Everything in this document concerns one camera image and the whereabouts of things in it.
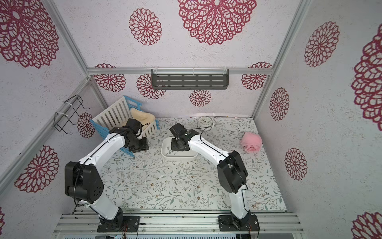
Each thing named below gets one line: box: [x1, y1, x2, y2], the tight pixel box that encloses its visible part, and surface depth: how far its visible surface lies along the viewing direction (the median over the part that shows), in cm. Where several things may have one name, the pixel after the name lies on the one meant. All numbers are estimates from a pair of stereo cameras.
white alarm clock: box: [196, 116, 213, 131], surface depth 115 cm
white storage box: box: [161, 136, 199, 162], surface depth 100 cm
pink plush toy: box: [240, 131, 263, 153], surface depth 99 cm
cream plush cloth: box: [120, 107, 156, 128], surface depth 108 cm
